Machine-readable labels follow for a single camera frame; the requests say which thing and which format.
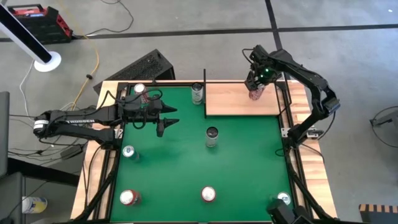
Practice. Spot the white stand round base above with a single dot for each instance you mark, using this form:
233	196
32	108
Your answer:
46	63

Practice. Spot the blue silver Red Bull can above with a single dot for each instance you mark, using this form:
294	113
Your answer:
284	197
128	151

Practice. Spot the black orange striped block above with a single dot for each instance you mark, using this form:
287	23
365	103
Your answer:
377	214

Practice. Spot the light wooden shelf board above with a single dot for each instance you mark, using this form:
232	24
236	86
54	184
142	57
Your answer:
230	99

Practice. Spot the silver metal bracket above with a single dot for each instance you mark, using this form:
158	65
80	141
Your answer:
118	133
284	132

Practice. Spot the orange Fanta can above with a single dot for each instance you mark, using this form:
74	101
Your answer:
208	193

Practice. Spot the Star Wars Coca-Cola can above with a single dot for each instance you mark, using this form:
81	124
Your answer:
256	94

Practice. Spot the tall white can green print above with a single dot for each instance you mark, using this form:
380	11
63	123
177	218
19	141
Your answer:
197	95

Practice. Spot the tall Celsius can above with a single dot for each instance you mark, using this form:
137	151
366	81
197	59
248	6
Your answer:
211	140

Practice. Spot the black table frame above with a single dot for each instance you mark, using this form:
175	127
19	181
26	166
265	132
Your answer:
299	189

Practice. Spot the black perforated case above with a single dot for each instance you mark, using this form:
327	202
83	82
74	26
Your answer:
143	67

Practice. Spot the black power adapter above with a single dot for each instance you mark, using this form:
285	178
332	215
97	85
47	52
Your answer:
71	152

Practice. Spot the green table mat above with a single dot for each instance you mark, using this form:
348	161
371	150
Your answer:
186	174

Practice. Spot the red Coca-Cola can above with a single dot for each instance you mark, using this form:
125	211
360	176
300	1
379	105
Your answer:
140	88

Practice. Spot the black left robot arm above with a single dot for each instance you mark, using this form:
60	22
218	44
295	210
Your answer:
77	121

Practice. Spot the red can silver lid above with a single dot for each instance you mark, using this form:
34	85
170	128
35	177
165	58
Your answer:
127	197

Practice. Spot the red black tool case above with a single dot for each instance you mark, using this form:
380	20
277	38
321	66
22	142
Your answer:
40	25

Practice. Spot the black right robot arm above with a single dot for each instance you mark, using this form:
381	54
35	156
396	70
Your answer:
311	81

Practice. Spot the dark grey panel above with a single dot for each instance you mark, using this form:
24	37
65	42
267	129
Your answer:
3	133

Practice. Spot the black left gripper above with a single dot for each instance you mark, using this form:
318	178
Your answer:
136	112

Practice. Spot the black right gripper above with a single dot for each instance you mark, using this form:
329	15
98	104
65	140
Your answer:
264	63

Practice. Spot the white yellow wipes canister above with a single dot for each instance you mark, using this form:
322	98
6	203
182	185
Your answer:
34	204

